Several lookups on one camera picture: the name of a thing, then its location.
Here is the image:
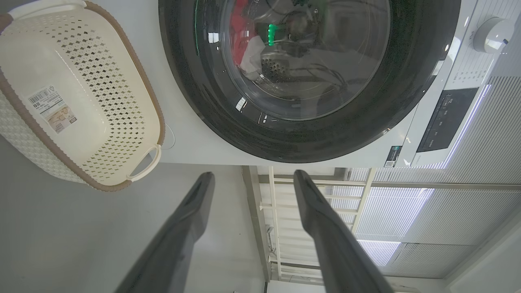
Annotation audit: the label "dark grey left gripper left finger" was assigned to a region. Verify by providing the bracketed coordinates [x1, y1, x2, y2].
[115, 172, 215, 293]

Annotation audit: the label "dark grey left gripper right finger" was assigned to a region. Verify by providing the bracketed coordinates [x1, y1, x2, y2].
[293, 170, 393, 293]

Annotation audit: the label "washing machine glass door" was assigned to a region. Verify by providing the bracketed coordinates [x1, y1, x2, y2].
[158, 0, 462, 164]

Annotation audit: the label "red and white garment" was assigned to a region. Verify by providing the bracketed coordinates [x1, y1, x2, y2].
[230, 0, 266, 80]

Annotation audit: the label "white washing machine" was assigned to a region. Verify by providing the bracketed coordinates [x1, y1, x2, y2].
[94, 0, 521, 169]

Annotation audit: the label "cream perforated laundry basket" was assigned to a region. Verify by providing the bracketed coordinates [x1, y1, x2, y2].
[0, 0, 166, 192]

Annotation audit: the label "white round plastic knob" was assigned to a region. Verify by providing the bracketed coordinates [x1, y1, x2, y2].
[473, 17, 515, 54]

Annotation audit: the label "black QR code sticker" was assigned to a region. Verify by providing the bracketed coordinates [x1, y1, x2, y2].
[384, 146, 403, 168]

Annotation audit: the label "white window blinds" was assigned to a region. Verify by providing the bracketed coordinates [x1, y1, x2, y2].
[346, 75, 521, 278]

